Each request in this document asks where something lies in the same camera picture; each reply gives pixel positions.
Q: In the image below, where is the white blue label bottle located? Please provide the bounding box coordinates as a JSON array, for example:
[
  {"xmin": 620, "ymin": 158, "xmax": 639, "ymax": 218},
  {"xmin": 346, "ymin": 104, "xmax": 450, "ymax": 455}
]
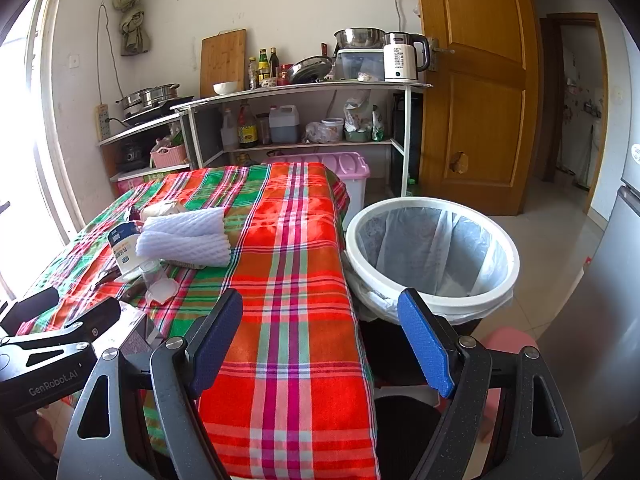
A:
[{"xmin": 107, "ymin": 221, "xmax": 146, "ymax": 281}]

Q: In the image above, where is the white foam net sleeve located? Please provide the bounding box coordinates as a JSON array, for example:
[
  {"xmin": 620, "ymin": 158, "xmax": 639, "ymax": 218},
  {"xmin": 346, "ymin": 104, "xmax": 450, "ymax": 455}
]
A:
[
  {"xmin": 136, "ymin": 231, "xmax": 231, "ymax": 268},
  {"xmin": 142, "ymin": 207, "xmax": 224, "ymax": 237}
]

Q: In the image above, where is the beige paper bag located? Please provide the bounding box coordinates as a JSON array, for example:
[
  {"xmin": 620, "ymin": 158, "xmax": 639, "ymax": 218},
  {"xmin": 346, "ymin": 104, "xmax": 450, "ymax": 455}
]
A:
[{"xmin": 140, "ymin": 200, "xmax": 186, "ymax": 222}]

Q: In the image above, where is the clear cup red lid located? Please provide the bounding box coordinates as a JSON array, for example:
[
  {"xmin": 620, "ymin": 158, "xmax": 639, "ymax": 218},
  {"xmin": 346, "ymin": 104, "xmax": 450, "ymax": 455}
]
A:
[{"xmin": 139, "ymin": 260, "xmax": 179, "ymax": 304}]

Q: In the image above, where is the white round trash bin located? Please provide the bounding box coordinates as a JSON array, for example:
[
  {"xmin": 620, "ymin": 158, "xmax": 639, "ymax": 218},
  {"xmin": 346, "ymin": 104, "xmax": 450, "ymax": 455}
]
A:
[{"xmin": 342, "ymin": 196, "xmax": 521, "ymax": 325}]

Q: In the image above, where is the pink plastic stool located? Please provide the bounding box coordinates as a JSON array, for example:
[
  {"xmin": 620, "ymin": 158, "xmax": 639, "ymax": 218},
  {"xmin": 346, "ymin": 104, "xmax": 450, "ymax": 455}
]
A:
[{"xmin": 480, "ymin": 326, "xmax": 537, "ymax": 443}]

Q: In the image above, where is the silver refrigerator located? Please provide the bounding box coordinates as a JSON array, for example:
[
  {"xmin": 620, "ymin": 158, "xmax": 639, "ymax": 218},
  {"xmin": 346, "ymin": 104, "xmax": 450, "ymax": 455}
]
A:
[{"xmin": 539, "ymin": 35, "xmax": 640, "ymax": 451}]

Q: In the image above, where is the red green plaid tablecloth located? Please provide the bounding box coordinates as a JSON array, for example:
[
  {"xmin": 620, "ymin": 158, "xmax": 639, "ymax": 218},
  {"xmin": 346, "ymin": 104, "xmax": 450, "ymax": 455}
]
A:
[{"xmin": 21, "ymin": 162, "xmax": 378, "ymax": 479}]

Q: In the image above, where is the pink plastic basket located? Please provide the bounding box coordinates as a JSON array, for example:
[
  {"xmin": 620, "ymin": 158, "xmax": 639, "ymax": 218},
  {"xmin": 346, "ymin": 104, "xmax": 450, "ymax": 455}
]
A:
[{"xmin": 151, "ymin": 144, "xmax": 188, "ymax": 169}]

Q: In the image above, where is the white power strip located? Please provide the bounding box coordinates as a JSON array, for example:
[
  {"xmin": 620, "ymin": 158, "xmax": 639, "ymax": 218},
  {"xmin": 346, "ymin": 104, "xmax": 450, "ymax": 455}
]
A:
[{"xmin": 94, "ymin": 104, "xmax": 111, "ymax": 142}]

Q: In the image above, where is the steel steamer pot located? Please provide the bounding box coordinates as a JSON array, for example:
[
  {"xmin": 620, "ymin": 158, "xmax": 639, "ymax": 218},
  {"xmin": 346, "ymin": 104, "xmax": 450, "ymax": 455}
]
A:
[{"xmin": 116, "ymin": 82, "xmax": 180, "ymax": 117}]

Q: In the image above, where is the white metal shelf rack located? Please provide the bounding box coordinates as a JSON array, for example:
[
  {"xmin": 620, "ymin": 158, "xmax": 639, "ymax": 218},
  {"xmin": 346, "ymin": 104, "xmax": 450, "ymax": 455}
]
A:
[{"xmin": 98, "ymin": 80, "xmax": 431, "ymax": 183}]

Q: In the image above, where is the dark sauce bottle yellow label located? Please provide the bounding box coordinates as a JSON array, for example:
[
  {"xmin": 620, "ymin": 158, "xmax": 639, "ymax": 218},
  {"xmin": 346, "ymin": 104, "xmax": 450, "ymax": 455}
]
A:
[{"xmin": 238, "ymin": 103, "xmax": 258, "ymax": 148}]

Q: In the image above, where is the white bowl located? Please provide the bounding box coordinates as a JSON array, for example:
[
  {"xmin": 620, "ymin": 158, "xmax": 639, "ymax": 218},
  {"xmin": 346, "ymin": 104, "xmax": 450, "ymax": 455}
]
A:
[{"xmin": 212, "ymin": 80, "xmax": 239, "ymax": 96}]

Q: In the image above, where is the clear oil jug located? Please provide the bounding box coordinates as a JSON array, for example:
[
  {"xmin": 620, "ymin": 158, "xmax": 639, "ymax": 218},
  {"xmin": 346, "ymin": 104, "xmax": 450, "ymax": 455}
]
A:
[{"xmin": 269, "ymin": 105, "xmax": 300, "ymax": 144}]

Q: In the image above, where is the wooden cutting board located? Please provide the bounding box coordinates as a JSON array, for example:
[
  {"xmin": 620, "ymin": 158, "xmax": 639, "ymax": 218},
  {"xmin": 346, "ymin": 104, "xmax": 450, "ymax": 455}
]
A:
[{"xmin": 200, "ymin": 29, "xmax": 247, "ymax": 98}]

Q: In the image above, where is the pink lid storage box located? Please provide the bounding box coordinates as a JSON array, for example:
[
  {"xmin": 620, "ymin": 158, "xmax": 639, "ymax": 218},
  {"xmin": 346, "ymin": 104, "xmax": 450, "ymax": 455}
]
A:
[{"xmin": 265, "ymin": 152, "xmax": 370, "ymax": 229}]

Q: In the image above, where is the wooden door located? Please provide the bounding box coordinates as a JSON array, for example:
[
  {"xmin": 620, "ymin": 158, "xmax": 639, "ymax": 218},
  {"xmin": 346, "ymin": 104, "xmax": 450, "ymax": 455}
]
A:
[{"xmin": 419, "ymin": 0, "xmax": 541, "ymax": 216}]

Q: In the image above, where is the steel pan lid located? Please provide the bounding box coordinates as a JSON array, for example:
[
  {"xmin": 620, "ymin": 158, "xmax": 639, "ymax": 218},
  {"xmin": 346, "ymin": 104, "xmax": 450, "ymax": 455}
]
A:
[{"xmin": 286, "ymin": 55, "xmax": 333, "ymax": 84}]

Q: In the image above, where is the hanging green cloth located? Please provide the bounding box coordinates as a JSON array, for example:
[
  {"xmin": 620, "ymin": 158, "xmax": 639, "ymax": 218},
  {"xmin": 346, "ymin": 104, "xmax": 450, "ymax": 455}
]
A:
[{"xmin": 112, "ymin": 0, "xmax": 150, "ymax": 56}]

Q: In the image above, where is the clear plastic container box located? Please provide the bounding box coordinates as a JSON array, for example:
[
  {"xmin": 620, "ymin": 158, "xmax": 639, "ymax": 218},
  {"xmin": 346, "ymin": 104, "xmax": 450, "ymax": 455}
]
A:
[{"xmin": 334, "ymin": 49, "xmax": 385, "ymax": 82}]

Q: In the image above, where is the steel mixing bowl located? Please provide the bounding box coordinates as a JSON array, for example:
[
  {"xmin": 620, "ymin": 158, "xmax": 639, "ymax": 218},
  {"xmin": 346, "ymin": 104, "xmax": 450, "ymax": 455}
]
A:
[{"xmin": 334, "ymin": 27, "xmax": 385, "ymax": 50}]

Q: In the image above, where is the white electric kettle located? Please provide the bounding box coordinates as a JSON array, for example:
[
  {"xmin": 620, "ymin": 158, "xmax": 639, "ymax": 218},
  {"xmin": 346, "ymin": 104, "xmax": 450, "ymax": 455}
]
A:
[{"xmin": 383, "ymin": 32, "xmax": 431, "ymax": 82}]

